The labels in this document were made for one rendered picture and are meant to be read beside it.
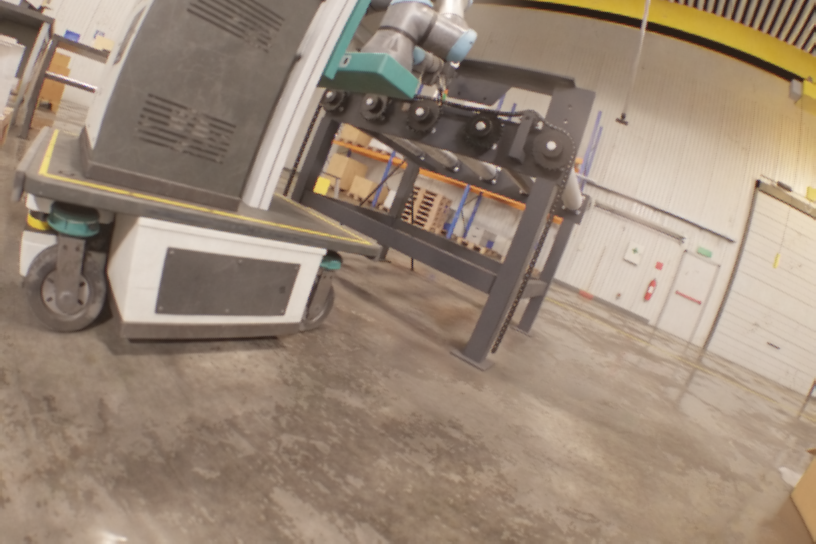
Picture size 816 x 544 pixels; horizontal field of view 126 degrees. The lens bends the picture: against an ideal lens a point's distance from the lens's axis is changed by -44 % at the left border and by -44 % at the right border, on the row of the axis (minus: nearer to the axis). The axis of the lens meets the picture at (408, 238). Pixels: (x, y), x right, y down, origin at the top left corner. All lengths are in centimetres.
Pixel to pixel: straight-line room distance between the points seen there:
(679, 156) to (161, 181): 1110
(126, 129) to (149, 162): 8
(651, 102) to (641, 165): 199
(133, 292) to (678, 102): 1189
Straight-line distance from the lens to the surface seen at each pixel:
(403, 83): 99
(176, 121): 74
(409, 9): 106
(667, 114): 1163
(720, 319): 1095
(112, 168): 72
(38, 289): 81
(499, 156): 150
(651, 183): 1084
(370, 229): 168
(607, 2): 894
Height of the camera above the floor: 47
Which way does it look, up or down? 5 degrees down
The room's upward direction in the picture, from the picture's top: 22 degrees clockwise
